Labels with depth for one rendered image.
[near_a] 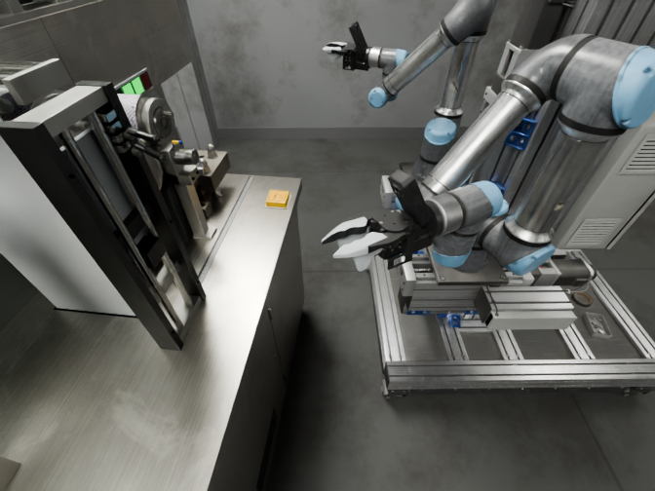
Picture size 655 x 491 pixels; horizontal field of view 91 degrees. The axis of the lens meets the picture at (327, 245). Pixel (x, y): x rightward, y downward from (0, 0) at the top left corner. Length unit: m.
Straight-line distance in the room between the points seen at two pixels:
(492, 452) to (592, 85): 1.45
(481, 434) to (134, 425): 1.41
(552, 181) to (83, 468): 1.09
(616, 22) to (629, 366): 1.42
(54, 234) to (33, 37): 0.57
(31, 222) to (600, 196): 1.48
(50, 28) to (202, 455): 1.12
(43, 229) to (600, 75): 1.05
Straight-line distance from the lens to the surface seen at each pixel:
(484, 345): 1.75
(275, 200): 1.15
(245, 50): 3.40
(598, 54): 0.80
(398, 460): 1.67
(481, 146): 0.80
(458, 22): 1.30
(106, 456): 0.83
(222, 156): 1.23
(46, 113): 0.57
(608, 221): 1.44
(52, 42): 1.26
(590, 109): 0.79
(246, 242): 1.05
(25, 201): 0.79
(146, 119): 0.93
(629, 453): 2.09
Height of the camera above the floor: 1.61
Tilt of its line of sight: 45 degrees down
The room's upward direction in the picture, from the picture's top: straight up
